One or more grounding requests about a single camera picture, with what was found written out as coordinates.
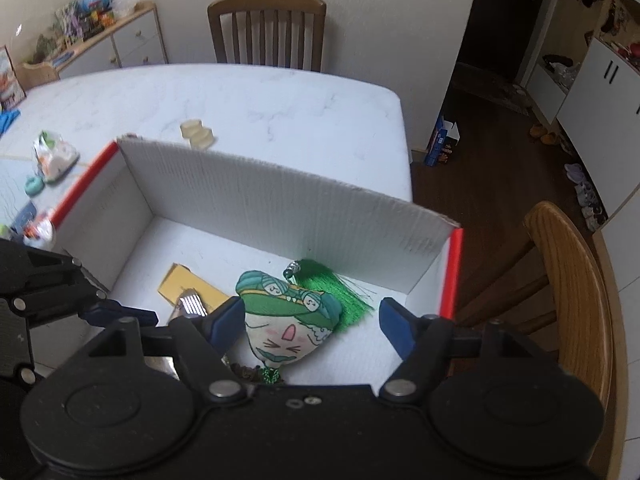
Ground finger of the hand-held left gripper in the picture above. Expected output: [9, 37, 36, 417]
[0, 287, 159, 332]
[0, 239, 111, 303]

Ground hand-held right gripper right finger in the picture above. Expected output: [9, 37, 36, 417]
[377, 298, 558, 403]

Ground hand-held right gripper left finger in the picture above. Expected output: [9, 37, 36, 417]
[87, 297, 251, 404]

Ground green cartoon sachet charm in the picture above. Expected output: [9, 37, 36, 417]
[236, 258, 375, 386]

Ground plastic bag with paper label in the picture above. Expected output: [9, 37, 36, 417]
[32, 131, 81, 184]

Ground white cardboard box red edges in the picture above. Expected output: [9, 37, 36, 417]
[50, 134, 465, 387]

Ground small clear red packet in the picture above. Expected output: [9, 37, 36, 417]
[22, 215, 55, 250]

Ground silver fork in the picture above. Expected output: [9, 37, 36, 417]
[171, 289, 209, 319]

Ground clear bag of dark pieces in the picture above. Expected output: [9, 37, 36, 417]
[220, 355, 263, 385]

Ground light oak wooden chair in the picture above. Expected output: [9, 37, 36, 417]
[452, 201, 615, 467]

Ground blue cardboard box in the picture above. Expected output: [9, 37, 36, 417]
[424, 116, 462, 167]

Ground picture book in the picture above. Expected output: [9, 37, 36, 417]
[0, 45, 27, 113]

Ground small wooden crate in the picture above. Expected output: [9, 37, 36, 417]
[17, 57, 61, 89]

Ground green toy plant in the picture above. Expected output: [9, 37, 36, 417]
[35, 32, 61, 59]

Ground row of shoes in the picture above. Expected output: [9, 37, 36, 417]
[564, 161, 609, 232]

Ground white wooden sideboard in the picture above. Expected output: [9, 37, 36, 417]
[50, 2, 169, 81]

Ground orange slippers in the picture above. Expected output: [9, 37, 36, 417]
[530, 122, 561, 146]

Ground colourful toy boxes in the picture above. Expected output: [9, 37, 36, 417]
[55, 0, 116, 41]

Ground dark doormat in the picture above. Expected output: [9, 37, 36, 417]
[452, 62, 531, 116]

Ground white open shelf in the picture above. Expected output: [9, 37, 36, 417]
[525, 0, 601, 126]

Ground brown slatted wooden chair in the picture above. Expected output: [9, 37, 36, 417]
[207, 0, 328, 74]

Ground white cabinet black handles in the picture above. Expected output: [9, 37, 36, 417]
[555, 35, 640, 222]

